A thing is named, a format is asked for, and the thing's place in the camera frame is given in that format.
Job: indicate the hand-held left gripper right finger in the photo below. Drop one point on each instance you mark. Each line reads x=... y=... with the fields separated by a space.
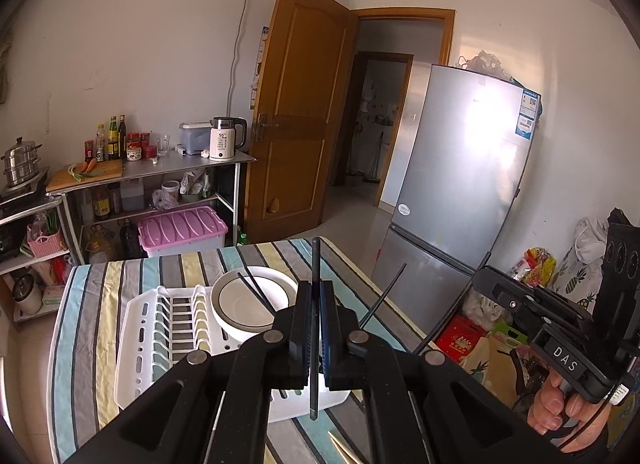
x=332 y=334

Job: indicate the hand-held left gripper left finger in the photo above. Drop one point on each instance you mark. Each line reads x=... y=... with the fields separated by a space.
x=299 y=334

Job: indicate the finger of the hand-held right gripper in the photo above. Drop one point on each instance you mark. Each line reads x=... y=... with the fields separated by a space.
x=530 y=320
x=530 y=296

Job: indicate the person's right hand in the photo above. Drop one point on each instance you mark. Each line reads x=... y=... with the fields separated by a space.
x=547 y=409

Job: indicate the colourful snack bag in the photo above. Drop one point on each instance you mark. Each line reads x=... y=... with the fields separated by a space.
x=532 y=266

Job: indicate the pineapple print bag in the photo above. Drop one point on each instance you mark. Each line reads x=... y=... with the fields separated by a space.
x=575 y=279

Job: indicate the white dark-rimmed bowl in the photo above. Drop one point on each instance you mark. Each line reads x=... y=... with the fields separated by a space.
x=237 y=301

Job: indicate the large white bowl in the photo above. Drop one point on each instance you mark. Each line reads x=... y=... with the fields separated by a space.
x=225 y=328

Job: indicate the red cardboard box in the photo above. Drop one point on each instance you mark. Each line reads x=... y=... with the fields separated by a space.
x=457 y=341

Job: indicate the bamboo chopstick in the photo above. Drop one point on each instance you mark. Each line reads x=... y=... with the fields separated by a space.
x=342 y=449

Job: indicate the silver refrigerator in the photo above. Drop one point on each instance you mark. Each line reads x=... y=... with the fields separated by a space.
x=450 y=169

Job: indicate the pink-lidded storage box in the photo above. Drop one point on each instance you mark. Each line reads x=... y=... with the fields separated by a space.
x=180 y=226

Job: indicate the white plastic dish rack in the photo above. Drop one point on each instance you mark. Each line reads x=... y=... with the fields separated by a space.
x=135 y=344

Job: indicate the white electric kettle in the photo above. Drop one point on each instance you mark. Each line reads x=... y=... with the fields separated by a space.
x=222 y=142

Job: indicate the steel kitchen table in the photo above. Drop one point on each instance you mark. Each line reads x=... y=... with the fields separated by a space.
x=175 y=164

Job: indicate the striped tablecloth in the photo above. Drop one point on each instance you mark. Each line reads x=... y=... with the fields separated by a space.
x=90 y=304

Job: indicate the white plastic jug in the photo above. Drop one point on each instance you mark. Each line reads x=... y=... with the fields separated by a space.
x=132 y=195

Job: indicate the clear plastic storage box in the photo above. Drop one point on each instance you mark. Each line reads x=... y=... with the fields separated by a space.
x=195 y=139

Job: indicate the drinking glass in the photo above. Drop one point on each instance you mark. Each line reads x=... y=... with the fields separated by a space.
x=163 y=147

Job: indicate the red tin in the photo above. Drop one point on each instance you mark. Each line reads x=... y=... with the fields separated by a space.
x=152 y=151

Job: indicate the brown sauce bottle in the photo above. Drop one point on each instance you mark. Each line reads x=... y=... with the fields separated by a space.
x=101 y=204

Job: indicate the clear plastic bag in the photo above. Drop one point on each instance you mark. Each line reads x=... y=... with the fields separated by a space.
x=482 y=64

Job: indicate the wooden door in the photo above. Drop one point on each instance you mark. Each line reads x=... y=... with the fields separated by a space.
x=295 y=94

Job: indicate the white patterned jar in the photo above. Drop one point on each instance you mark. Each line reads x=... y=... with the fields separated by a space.
x=133 y=153

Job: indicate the red jar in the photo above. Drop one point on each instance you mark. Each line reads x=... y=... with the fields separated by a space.
x=132 y=139
x=145 y=138

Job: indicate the wooden cutting board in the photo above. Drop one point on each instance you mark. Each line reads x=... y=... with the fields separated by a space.
x=107 y=173

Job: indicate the dark sauce bottle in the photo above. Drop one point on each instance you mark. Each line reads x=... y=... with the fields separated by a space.
x=123 y=139

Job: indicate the pink plastic basket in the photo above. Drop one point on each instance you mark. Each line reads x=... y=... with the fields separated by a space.
x=47 y=246

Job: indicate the yellow oil bottle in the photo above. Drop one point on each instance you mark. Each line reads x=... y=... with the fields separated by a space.
x=113 y=142

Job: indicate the orange carrot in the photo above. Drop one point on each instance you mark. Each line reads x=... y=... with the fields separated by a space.
x=89 y=166

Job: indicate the small clear bottle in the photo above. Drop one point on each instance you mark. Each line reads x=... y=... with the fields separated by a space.
x=100 y=147

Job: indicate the small rice cooker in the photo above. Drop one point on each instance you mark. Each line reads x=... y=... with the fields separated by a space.
x=27 y=294

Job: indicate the small red-capped bottle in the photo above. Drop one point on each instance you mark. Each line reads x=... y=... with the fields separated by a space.
x=89 y=153

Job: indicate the metal shelf rack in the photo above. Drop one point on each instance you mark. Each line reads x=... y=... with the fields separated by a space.
x=30 y=210

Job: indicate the black kitchen appliance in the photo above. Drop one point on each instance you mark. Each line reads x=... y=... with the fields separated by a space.
x=10 y=246

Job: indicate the black stove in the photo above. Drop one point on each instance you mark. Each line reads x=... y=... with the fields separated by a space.
x=25 y=191

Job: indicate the steel steamer pot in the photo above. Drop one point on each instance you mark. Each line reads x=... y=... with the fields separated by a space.
x=20 y=164

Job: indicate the wall calendar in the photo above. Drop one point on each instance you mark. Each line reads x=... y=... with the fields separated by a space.
x=260 y=64

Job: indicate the wooden door frame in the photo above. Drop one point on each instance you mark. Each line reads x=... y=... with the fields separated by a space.
x=400 y=14

